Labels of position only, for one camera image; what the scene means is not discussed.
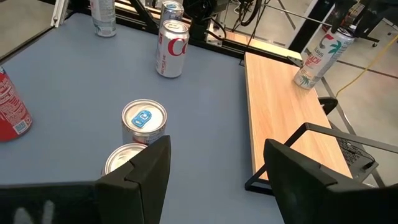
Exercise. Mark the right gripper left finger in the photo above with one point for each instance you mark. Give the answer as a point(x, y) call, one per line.
point(140, 193)

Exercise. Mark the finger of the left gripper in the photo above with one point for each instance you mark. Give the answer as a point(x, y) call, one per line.
point(340, 15)

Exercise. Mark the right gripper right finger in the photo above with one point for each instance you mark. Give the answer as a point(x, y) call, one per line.
point(304, 193)

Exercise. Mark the silver Diet Coke can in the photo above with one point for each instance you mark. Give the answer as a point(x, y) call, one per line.
point(171, 53)
point(119, 158)

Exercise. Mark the tall white Celsius can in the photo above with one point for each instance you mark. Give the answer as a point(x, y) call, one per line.
point(323, 59)
point(103, 18)

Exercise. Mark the red Fanta strawberry can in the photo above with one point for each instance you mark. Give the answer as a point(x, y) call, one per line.
point(11, 109)

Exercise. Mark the blue silver Red Bull can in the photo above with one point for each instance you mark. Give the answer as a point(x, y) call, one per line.
point(143, 119)
point(171, 9)

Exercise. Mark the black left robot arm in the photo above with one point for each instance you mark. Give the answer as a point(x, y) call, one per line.
point(202, 12)

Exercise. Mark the black pole with white base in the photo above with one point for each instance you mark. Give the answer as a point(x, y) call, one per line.
point(311, 26)

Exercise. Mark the blue grey table mat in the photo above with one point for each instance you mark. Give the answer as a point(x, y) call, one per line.
point(77, 77)

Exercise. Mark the white metal bar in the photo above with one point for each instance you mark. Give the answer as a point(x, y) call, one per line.
point(59, 12)

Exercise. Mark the wooden shelf with black frame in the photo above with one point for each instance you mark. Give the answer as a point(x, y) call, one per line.
point(280, 109)

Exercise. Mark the black metal table frame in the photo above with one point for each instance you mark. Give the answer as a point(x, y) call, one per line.
point(230, 49)

